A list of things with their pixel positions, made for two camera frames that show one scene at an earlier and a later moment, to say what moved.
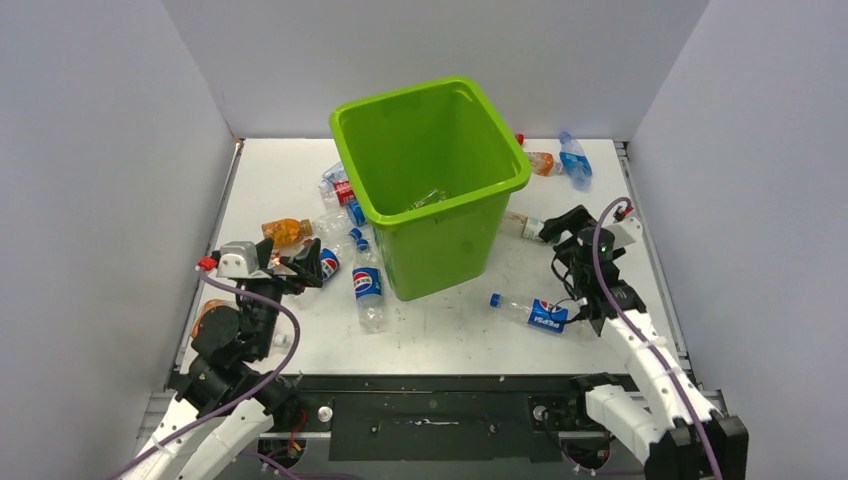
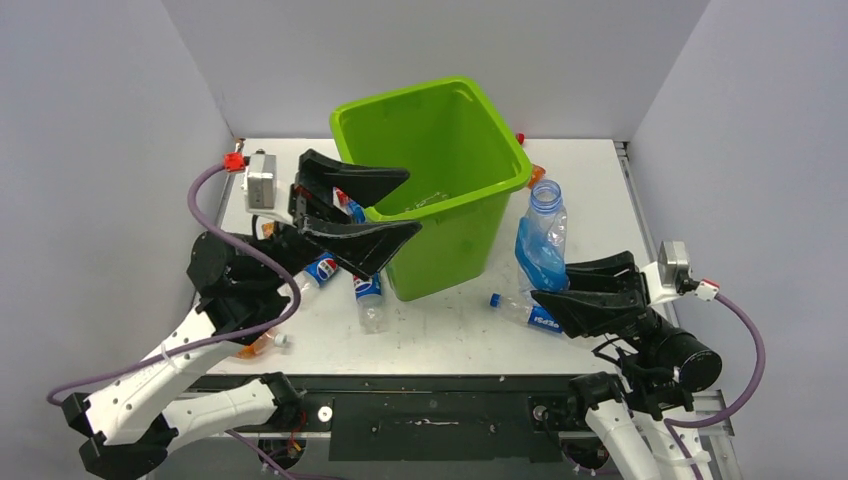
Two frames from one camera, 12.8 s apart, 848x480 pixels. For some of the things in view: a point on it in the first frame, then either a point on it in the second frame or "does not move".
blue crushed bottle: [575, 162] to [541, 247]
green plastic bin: [433, 169] does not move
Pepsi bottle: [533, 311] does not move
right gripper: [571, 222] to [588, 305]
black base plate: [442, 414] does not move
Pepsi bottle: [367, 287] does not move
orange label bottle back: [544, 163] to [537, 174]
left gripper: [306, 265] to [363, 247]
